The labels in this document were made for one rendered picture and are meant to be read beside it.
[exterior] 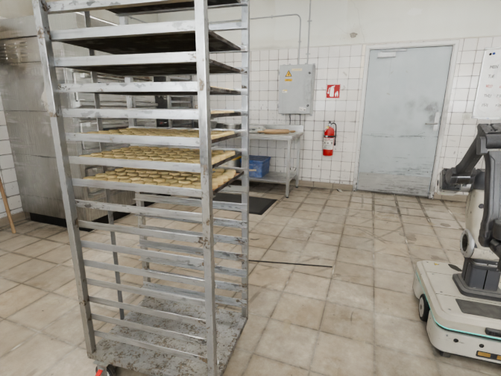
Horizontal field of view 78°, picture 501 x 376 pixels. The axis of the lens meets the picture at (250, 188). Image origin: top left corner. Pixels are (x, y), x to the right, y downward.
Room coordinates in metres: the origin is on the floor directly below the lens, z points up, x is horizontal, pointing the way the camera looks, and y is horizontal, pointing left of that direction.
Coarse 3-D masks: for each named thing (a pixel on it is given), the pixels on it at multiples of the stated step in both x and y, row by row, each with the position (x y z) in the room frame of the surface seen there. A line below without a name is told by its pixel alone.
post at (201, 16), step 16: (208, 48) 1.03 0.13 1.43; (208, 64) 1.03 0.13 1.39; (208, 80) 1.02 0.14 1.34; (208, 96) 1.02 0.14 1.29; (208, 112) 1.02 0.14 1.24; (208, 128) 1.01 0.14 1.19; (208, 144) 1.01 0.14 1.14; (208, 160) 1.01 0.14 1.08; (208, 176) 1.01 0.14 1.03; (208, 192) 1.01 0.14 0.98; (208, 208) 1.01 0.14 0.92; (208, 224) 1.01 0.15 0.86; (208, 240) 1.01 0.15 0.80; (208, 256) 1.01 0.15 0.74; (208, 272) 1.01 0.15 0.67; (208, 288) 1.01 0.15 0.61; (208, 304) 1.01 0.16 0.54; (208, 320) 1.01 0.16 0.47; (208, 336) 1.01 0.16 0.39; (208, 352) 1.01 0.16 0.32; (208, 368) 1.01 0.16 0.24
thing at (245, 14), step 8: (248, 0) 1.45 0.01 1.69; (248, 8) 1.45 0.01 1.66; (248, 16) 1.45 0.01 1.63; (248, 24) 1.45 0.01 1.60; (248, 32) 1.45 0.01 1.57; (248, 40) 1.45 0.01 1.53; (248, 48) 1.45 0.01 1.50; (248, 56) 1.45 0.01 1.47; (248, 64) 1.45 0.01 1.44; (248, 72) 1.45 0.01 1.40; (248, 80) 1.45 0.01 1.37; (248, 88) 1.45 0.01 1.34; (248, 96) 1.45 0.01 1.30; (248, 104) 1.45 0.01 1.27; (248, 112) 1.45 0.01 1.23; (248, 120) 1.45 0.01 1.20; (248, 128) 1.45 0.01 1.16; (248, 136) 1.46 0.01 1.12; (248, 144) 1.46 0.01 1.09; (248, 152) 1.46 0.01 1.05; (248, 160) 1.46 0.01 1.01; (248, 168) 1.46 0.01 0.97; (248, 176) 1.46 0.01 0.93; (248, 184) 1.46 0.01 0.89; (248, 192) 1.46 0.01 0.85; (248, 200) 1.46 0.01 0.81; (248, 208) 1.46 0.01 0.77; (248, 216) 1.46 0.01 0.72; (248, 224) 1.46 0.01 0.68; (248, 232) 1.46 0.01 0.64; (248, 240) 1.46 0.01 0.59; (248, 248) 1.47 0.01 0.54
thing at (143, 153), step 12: (84, 156) 1.23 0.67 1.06; (96, 156) 1.23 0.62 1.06; (108, 156) 1.23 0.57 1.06; (120, 156) 1.26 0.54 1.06; (132, 156) 1.24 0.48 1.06; (144, 156) 1.24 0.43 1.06; (156, 156) 1.24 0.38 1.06; (168, 156) 1.28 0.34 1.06; (180, 156) 1.26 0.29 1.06; (192, 156) 1.25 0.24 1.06; (216, 156) 1.27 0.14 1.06; (228, 156) 1.32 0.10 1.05
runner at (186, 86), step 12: (60, 84) 1.20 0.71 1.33; (72, 84) 1.19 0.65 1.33; (84, 84) 1.17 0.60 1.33; (96, 84) 1.16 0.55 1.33; (108, 84) 1.14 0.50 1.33; (120, 84) 1.13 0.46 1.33; (132, 84) 1.11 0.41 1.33; (144, 84) 1.10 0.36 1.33; (156, 84) 1.09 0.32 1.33; (168, 84) 1.07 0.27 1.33; (180, 84) 1.06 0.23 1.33; (192, 84) 1.05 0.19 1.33
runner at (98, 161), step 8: (72, 160) 1.20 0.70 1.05; (80, 160) 1.19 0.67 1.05; (88, 160) 1.18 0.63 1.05; (96, 160) 1.17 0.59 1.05; (104, 160) 1.16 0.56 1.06; (112, 160) 1.15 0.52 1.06; (120, 160) 1.14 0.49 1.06; (128, 160) 1.13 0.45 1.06; (136, 160) 1.12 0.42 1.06; (144, 160) 1.11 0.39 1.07; (144, 168) 1.11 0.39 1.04; (152, 168) 1.10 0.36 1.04; (160, 168) 1.09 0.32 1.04; (168, 168) 1.08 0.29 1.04; (176, 168) 1.07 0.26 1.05; (184, 168) 1.06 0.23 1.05; (192, 168) 1.05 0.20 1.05; (200, 168) 1.05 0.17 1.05
